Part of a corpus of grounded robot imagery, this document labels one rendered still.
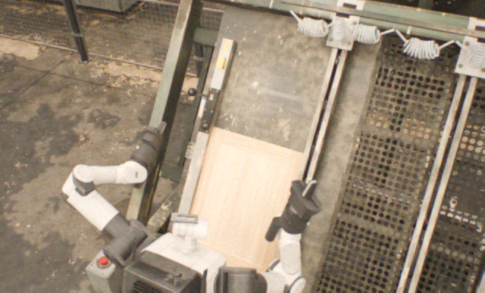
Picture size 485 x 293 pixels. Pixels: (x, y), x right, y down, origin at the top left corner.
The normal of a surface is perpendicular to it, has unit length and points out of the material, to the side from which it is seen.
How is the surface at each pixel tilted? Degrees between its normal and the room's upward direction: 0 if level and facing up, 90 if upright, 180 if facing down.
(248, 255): 51
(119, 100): 0
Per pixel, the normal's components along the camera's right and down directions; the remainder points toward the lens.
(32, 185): -0.04, -0.77
